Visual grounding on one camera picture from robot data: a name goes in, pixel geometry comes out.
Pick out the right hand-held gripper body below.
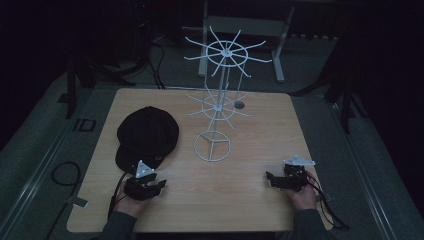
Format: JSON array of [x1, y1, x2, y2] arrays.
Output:
[[281, 154, 316, 192]]

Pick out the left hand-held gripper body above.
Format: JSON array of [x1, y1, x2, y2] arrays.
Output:
[[123, 159, 158, 202]]

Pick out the black cap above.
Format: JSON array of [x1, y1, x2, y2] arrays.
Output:
[[114, 105, 180, 175]]

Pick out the white wire display rack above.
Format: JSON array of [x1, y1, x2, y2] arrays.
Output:
[[183, 25, 273, 163]]

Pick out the person's left hand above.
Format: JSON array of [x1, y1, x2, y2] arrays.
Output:
[[112, 180, 152, 218]]

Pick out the person's right hand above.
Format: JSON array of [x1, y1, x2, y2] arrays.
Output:
[[286, 170, 318, 211]]

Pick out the black metal stand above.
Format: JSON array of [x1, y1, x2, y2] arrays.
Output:
[[65, 19, 151, 120], [296, 39, 368, 135]]

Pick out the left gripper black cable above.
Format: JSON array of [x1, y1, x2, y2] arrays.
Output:
[[107, 171, 129, 219]]

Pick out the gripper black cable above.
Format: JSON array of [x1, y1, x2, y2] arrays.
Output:
[[305, 173, 350, 232], [107, 171, 129, 219]]

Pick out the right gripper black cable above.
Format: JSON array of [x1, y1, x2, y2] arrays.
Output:
[[305, 173, 350, 232]]

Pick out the black cable loop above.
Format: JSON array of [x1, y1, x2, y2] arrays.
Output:
[[50, 161, 82, 187]]

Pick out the black rectangular floor bracket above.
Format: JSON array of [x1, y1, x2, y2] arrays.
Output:
[[72, 117, 97, 133]]

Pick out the black floor cables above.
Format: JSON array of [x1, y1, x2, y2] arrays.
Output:
[[146, 39, 167, 90]]

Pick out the white metal table frame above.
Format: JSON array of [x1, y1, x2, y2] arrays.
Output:
[[197, 0, 297, 84]]

